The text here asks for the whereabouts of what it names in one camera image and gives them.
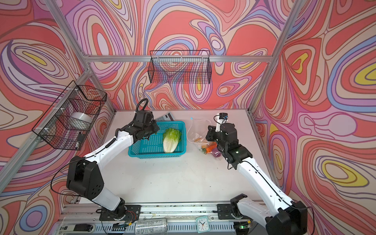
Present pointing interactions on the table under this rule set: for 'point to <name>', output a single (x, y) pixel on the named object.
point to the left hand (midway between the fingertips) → (161, 124)
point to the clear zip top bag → (196, 134)
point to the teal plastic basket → (153, 148)
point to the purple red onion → (216, 152)
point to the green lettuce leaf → (171, 138)
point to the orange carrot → (208, 148)
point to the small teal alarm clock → (202, 224)
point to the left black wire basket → (66, 122)
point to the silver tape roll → (80, 120)
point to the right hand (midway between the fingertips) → (209, 129)
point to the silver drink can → (148, 226)
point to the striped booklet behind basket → (167, 117)
